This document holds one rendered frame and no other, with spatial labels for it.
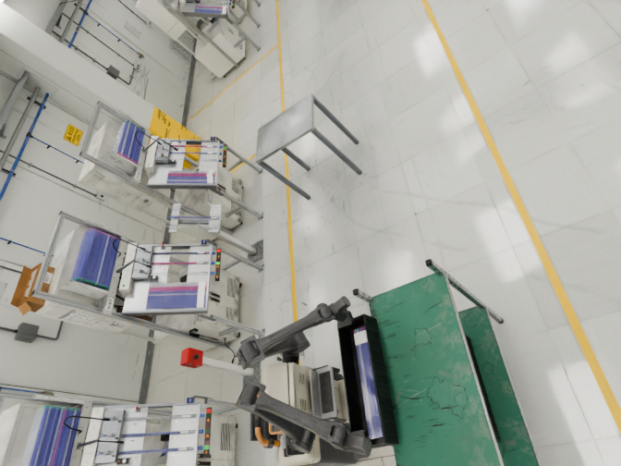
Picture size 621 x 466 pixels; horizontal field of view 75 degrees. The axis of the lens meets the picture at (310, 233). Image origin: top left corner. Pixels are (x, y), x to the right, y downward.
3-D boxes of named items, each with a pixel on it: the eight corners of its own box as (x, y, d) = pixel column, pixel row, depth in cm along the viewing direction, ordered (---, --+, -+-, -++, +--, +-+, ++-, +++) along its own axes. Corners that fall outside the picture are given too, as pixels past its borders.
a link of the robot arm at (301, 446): (237, 380, 173) (225, 403, 166) (253, 378, 163) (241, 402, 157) (310, 430, 187) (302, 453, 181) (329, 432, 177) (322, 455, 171)
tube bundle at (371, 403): (357, 331, 210) (353, 330, 208) (368, 327, 207) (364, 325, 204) (373, 439, 182) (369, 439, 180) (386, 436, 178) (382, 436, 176)
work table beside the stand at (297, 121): (362, 173, 404) (311, 128, 351) (308, 200, 441) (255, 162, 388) (359, 141, 428) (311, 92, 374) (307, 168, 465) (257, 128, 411)
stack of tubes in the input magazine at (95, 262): (120, 239, 369) (91, 226, 351) (109, 288, 340) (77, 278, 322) (113, 243, 375) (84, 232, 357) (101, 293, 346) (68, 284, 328)
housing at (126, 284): (140, 250, 390) (137, 242, 378) (132, 296, 362) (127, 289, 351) (132, 250, 389) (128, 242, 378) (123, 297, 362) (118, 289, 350)
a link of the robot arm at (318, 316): (239, 344, 177) (250, 367, 172) (239, 340, 172) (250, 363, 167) (322, 303, 193) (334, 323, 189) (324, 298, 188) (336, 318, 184)
